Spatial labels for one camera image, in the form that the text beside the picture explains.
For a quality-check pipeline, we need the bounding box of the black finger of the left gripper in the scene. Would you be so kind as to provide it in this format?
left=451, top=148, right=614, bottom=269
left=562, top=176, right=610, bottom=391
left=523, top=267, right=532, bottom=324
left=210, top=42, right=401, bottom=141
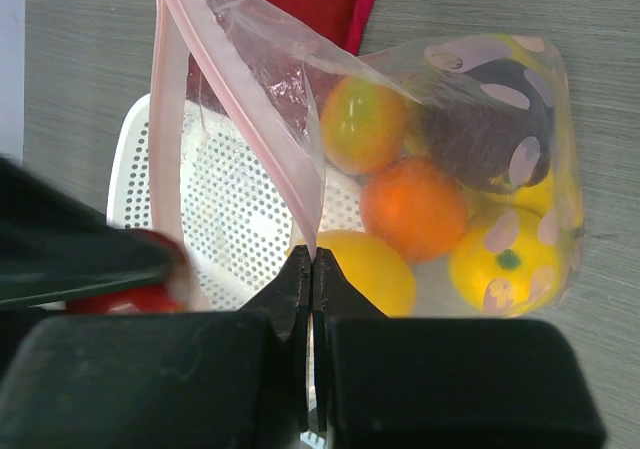
left=1, top=158, right=177, bottom=309

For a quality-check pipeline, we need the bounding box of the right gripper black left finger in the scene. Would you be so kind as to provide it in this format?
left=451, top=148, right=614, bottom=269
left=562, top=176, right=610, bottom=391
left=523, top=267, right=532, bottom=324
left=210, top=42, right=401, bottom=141
left=1, top=248, right=312, bottom=448

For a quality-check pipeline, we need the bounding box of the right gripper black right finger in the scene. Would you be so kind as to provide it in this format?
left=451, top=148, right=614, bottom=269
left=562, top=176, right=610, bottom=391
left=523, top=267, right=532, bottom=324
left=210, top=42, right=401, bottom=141
left=312, top=249, right=607, bottom=448

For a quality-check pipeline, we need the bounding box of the yellow lemon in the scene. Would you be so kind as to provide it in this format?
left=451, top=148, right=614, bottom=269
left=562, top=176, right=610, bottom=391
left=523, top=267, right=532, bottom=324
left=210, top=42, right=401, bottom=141
left=317, top=229, right=416, bottom=317

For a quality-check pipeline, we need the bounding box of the orange fruit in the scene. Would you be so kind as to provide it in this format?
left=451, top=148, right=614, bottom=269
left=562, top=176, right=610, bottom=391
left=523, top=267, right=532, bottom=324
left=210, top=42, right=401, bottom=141
left=359, top=156, right=469, bottom=263

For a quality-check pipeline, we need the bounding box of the clear zip top bag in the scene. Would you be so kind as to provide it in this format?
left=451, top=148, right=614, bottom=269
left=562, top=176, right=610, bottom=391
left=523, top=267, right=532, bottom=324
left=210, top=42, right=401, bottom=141
left=148, top=0, right=584, bottom=317

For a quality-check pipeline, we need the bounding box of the red yellow mango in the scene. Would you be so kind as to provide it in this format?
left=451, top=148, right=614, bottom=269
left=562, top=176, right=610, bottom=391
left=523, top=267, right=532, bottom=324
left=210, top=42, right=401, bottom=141
left=320, top=76, right=408, bottom=175

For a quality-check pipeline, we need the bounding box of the dark red apple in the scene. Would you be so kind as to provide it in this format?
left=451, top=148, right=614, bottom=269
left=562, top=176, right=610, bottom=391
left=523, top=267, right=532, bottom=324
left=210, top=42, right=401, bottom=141
left=423, top=58, right=555, bottom=194

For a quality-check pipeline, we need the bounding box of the white perforated plastic basket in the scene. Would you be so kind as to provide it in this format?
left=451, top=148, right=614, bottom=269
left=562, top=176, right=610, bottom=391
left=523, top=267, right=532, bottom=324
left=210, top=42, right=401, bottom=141
left=105, top=93, right=371, bottom=313

